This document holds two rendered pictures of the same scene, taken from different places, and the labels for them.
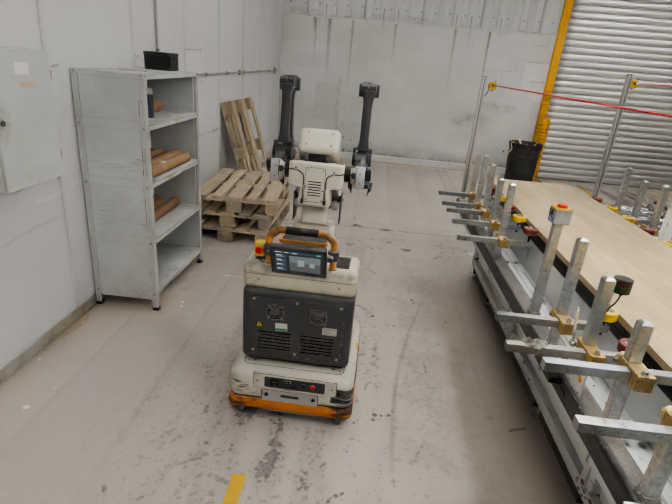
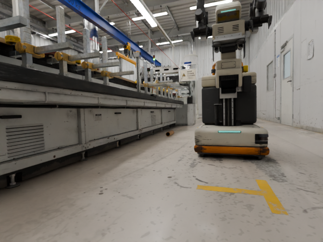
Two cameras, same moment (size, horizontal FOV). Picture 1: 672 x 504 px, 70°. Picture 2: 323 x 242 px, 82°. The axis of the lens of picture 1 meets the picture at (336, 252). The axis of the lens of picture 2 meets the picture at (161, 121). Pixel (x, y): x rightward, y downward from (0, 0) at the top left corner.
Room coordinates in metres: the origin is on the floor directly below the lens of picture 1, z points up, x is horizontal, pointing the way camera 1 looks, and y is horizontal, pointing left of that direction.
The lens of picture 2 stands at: (4.30, -0.05, 0.45)
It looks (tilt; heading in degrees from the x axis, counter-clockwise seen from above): 3 degrees down; 194
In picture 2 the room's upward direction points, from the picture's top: 2 degrees counter-clockwise
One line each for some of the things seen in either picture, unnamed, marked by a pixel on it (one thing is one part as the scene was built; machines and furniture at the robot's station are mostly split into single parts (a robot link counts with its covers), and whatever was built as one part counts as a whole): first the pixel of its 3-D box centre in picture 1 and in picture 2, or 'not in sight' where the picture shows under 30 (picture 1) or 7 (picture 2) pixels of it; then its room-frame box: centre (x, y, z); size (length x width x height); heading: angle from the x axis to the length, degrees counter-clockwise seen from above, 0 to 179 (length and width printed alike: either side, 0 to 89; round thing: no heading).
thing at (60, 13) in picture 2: (487, 198); (61, 43); (3.21, -1.00, 0.92); 0.04 x 0.04 x 0.48; 87
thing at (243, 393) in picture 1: (300, 358); (228, 136); (2.25, 0.14, 0.16); 0.67 x 0.64 x 0.25; 176
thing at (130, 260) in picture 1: (149, 184); not in sight; (3.35, 1.40, 0.78); 0.90 x 0.45 x 1.55; 177
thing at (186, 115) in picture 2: not in sight; (167, 94); (-1.45, -1.30, 0.95); 1.65 x 0.70 x 1.90; 87
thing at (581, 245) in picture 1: (566, 294); (145, 78); (1.71, -0.92, 0.93); 0.04 x 0.04 x 0.48; 87
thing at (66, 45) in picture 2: (471, 205); (40, 50); (3.42, -0.97, 0.81); 0.43 x 0.03 x 0.04; 87
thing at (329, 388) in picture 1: (294, 384); not in sight; (1.92, 0.14, 0.23); 0.41 x 0.02 x 0.08; 86
